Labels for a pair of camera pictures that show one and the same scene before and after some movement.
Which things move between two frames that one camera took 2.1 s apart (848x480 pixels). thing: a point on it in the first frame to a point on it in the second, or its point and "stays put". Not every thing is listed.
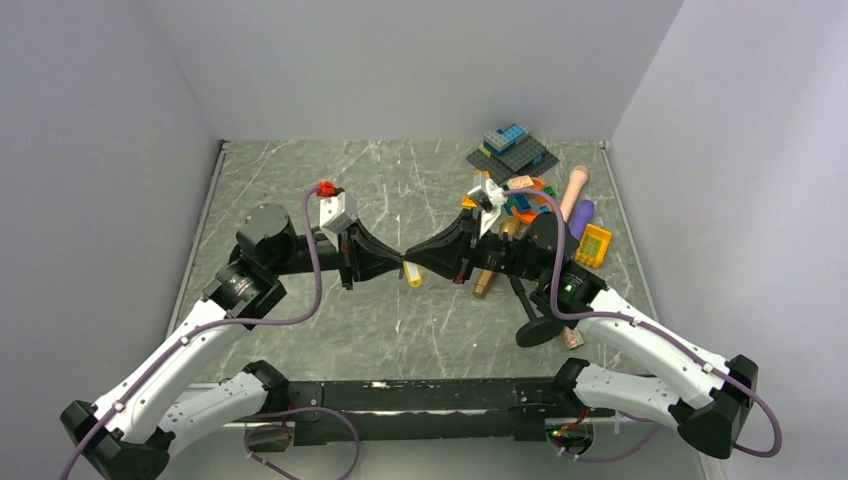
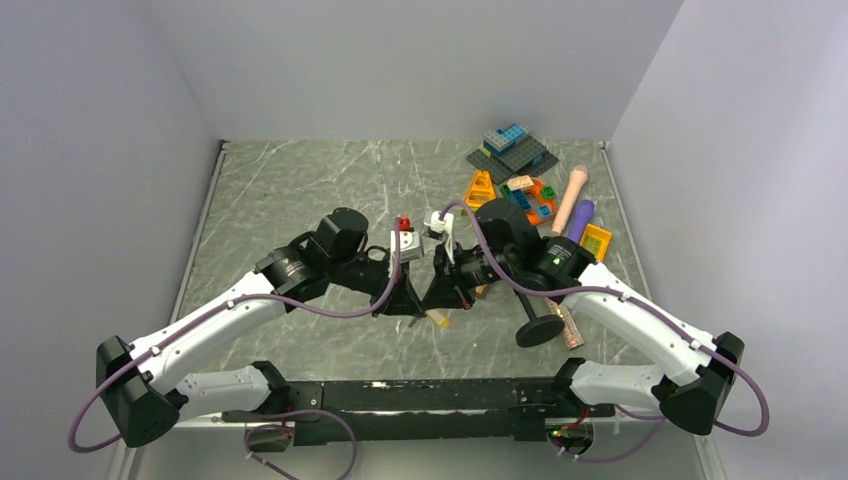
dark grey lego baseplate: (528, 156) stays put
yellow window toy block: (593, 245) stays put
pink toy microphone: (578, 176) stays put
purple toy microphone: (583, 214) stays put
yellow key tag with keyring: (414, 274) to (440, 319)
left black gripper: (362, 256) to (401, 300)
